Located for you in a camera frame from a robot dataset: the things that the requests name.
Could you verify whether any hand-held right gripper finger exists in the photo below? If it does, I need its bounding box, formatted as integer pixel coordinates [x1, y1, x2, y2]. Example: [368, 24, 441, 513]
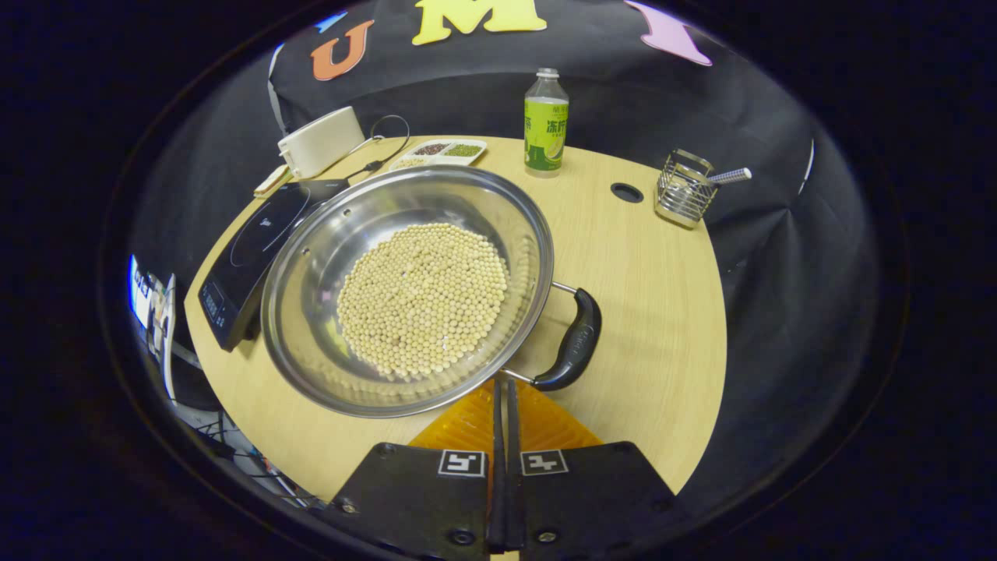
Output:
[507, 378, 677, 557]
[331, 378, 507, 559]

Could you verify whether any stainless steel pot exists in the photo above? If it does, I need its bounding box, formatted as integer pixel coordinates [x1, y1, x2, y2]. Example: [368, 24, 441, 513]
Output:
[261, 165, 603, 419]

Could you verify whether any black induction cooktop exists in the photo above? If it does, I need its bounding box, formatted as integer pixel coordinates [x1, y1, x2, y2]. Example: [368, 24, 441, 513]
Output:
[198, 179, 350, 353]

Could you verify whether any pile of soybeans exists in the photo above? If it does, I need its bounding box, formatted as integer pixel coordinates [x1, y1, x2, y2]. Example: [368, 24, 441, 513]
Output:
[336, 224, 509, 380]

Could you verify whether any white divided grain dish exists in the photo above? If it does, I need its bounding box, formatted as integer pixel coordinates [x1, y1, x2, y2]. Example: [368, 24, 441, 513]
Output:
[388, 139, 488, 172]

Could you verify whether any green drink bottle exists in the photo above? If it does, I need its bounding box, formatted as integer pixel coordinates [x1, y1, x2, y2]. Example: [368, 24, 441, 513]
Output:
[523, 68, 570, 178]

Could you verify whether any white and blue equipment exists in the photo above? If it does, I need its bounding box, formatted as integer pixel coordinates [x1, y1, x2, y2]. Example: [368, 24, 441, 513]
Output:
[127, 254, 178, 401]

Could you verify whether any white toaster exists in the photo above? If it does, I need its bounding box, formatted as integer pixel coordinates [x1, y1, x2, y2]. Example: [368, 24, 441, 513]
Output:
[278, 107, 365, 180]

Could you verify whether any tangle of cables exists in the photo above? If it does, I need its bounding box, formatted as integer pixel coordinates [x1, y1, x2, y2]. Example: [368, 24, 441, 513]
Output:
[175, 405, 312, 507]

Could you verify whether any metal wire holder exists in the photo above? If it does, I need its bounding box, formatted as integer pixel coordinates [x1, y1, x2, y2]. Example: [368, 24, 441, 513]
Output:
[654, 150, 717, 230]

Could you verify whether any black power cable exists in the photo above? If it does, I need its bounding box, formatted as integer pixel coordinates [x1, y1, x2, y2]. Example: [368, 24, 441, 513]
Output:
[343, 115, 411, 180]

